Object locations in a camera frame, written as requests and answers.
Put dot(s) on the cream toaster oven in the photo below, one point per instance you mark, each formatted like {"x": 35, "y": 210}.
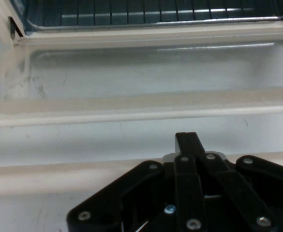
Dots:
{"x": 5, "y": 14}

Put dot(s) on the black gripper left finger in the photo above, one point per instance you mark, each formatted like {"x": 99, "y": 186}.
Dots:
{"x": 112, "y": 200}

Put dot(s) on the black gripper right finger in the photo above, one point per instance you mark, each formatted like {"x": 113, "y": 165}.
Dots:
{"x": 247, "y": 191}

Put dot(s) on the metal oven rack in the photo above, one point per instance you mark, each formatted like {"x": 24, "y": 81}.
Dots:
{"x": 141, "y": 14}

